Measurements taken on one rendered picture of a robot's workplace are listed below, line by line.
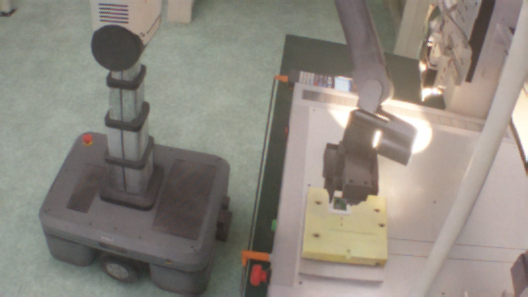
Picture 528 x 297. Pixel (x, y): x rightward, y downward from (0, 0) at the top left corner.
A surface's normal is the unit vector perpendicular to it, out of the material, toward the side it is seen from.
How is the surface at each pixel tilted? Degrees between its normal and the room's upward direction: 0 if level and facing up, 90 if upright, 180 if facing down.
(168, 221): 0
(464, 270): 0
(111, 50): 90
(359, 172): 0
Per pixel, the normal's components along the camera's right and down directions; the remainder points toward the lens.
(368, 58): -0.27, 0.08
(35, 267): 0.12, -0.75
